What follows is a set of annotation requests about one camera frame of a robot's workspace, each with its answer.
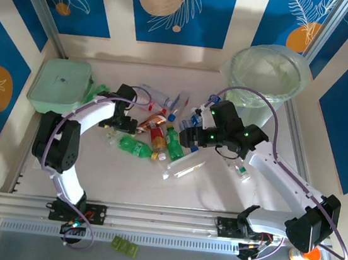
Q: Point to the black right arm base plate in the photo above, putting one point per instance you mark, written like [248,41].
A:
[227,228]

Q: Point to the aluminium frame post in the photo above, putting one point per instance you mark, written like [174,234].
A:
[43,6]
[338,13]

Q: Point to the aluminium mounting rail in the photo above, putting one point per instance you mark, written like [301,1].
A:
[166,221]

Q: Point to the small clear bottle green cap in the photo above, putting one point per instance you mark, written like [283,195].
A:
[242,173]

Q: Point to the clear bottle with red cap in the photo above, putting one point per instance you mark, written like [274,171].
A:
[147,104]

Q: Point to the brown coffee drink bottle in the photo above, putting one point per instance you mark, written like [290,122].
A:
[154,121]

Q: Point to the crushed green bottle yellow cap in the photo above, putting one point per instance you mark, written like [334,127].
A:
[133,147]

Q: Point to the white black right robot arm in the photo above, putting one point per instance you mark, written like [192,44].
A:
[282,178]

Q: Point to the green soda bottle yellow cap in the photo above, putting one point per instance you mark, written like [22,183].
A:
[174,142]

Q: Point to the orange cap bottle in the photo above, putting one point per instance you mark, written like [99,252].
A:
[312,256]

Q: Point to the pale green zip pouch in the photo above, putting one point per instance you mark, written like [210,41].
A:
[59,84]

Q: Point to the red gold label bottle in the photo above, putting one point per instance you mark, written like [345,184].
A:
[158,139]

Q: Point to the crumpled clear plastic piece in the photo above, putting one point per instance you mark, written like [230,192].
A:
[111,136]

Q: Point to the clear bottle blue red label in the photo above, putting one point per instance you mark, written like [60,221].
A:
[180,100]

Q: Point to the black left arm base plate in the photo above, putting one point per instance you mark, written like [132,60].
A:
[97,214]

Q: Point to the mesh bin with green liner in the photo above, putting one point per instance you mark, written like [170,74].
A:
[263,71]

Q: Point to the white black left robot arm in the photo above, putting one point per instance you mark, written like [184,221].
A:
[65,183]

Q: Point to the small blue label water bottle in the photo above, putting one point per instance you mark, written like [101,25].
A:
[212,97]

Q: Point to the plain clear plastic bottle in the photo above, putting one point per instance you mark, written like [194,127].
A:
[156,94]

